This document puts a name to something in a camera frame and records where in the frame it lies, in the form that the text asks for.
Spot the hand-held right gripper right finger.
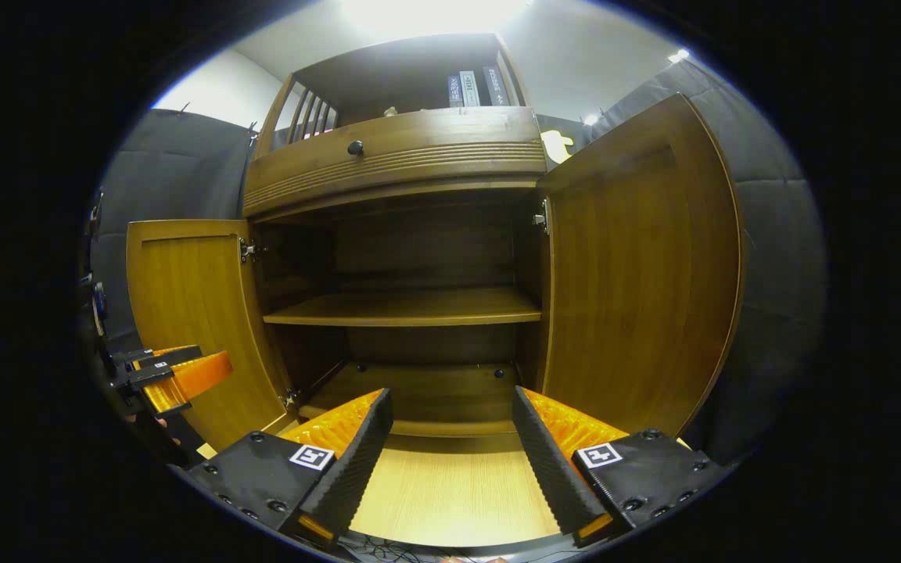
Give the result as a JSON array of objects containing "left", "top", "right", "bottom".
[{"left": 512, "top": 385, "right": 735, "bottom": 548}]

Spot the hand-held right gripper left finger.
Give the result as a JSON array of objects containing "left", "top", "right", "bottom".
[{"left": 185, "top": 387, "right": 394, "bottom": 547}]

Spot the wooden shoe cabinet door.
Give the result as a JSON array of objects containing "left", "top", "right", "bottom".
[
  {"left": 537, "top": 94, "right": 745, "bottom": 439},
  {"left": 126, "top": 219, "right": 295, "bottom": 453}
]

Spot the wooden double-door shoe cabinet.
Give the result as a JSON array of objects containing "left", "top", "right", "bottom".
[{"left": 126, "top": 33, "right": 745, "bottom": 454}]

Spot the wooden inner shelf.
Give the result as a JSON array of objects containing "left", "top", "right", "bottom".
[{"left": 263, "top": 286, "right": 543, "bottom": 327}]

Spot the wooden drawer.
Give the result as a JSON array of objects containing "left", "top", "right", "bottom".
[{"left": 243, "top": 106, "right": 549, "bottom": 220}]

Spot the large ceiling light panel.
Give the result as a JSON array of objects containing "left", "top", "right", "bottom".
[{"left": 341, "top": 0, "right": 533, "bottom": 36}]

